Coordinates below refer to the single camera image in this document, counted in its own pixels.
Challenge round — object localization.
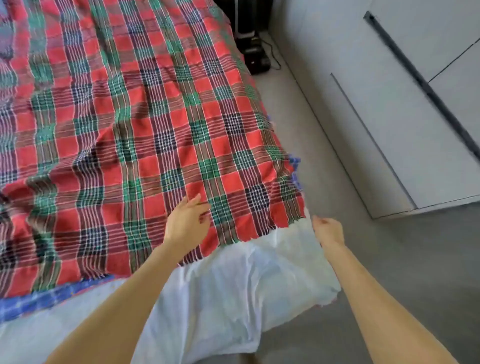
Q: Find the person's right forearm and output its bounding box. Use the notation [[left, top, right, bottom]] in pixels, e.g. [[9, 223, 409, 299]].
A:
[[322, 241, 459, 364]]

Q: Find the red green plaid cloth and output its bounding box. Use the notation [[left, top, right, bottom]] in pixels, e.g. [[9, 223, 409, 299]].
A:
[[0, 0, 310, 300]]

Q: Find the person's left forearm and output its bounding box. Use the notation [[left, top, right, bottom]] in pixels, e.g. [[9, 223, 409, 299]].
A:
[[45, 240, 189, 364]]

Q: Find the blue checked cloth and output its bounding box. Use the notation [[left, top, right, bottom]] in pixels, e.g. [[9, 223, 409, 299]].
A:
[[0, 156, 303, 324]]

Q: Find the person's left hand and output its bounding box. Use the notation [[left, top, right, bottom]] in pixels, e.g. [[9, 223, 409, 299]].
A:
[[162, 192, 214, 261]]

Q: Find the black white standing device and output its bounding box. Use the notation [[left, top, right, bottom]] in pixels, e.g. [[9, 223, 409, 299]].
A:
[[241, 33, 273, 75]]

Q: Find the white wardrobe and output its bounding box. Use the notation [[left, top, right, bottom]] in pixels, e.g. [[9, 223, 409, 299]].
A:
[[270, 0, 480, 220]]

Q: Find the white bed sheet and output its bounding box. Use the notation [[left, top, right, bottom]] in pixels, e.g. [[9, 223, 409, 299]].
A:
[[0, 217, 342, 364]]

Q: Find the person's right hand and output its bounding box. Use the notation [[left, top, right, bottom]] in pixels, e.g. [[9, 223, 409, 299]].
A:
[[311, 216, 347, 251]]

